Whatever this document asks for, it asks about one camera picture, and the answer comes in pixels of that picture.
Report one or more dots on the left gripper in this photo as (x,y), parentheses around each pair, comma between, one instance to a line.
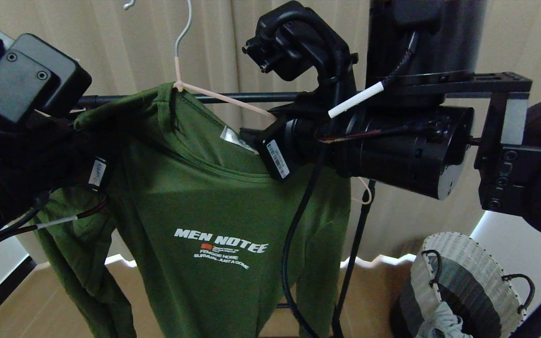
(26,155)

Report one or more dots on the pale grey garment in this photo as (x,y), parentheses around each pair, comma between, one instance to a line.
(439,324)

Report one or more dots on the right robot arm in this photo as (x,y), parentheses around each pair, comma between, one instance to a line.
(425,37)

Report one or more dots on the black clothes rack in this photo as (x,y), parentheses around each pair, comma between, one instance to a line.
(251,97)

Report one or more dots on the pink clothes hanger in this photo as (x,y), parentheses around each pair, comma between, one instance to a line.
(228,100)

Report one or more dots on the green printed T-shirt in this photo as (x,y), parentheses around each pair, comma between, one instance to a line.
(204,197)

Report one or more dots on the beige curtain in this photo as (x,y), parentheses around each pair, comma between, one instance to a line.
(111,56)

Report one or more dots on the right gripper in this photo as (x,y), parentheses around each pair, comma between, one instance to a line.
(392,145)

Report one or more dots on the white laundry basket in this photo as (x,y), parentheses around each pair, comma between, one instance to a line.
(467,253)

